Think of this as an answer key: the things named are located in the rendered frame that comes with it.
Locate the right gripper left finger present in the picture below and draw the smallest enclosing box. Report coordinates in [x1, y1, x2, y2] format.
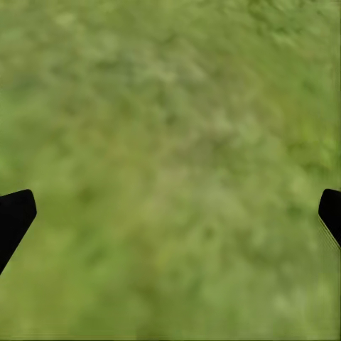
[0, 189, 37, 274]

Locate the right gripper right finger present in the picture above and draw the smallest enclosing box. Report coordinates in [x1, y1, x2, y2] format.
[318, 189, 341, 246]

